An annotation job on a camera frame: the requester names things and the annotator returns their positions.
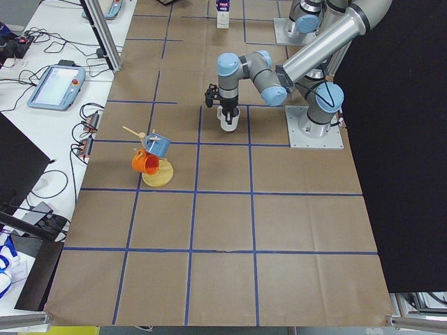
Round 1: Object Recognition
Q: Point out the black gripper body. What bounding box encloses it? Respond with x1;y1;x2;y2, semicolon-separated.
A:
218;87;238;114

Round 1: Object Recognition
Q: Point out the white mug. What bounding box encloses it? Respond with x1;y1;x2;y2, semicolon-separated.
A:
217;106;240;132

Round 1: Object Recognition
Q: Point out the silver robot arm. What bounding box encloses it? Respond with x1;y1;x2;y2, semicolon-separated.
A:
286;0;339;37
205;1;392;138

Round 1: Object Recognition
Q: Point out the blue white milk carton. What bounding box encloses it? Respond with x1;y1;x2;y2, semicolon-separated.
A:
215;0;230;29

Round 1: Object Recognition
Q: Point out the blue mug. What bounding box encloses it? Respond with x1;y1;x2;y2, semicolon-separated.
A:
144;133;171;158

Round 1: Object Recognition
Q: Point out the wooden mug tree stand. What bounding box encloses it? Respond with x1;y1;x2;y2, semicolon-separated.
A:
122;126;174;188

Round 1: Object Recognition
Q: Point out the orange mug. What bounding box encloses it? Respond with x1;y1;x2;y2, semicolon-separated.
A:
131;149;160;175

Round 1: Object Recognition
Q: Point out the usb hub box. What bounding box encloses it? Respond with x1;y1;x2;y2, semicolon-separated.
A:
76;137;94;161
83;112;100;133

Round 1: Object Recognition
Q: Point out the teach pendant tablet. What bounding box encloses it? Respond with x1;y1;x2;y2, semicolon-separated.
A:
27;65;86;111

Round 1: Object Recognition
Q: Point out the black monitor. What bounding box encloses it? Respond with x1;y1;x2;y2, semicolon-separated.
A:
1;115;50;215

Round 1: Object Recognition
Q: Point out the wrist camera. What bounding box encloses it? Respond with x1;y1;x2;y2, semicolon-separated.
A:
204;84;221;108

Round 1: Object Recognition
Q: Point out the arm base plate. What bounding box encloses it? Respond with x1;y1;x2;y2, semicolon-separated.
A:
285;105;344;149
274;18;316;45

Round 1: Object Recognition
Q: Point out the aluminium frame post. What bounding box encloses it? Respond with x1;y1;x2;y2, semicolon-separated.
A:
80;0;123;73

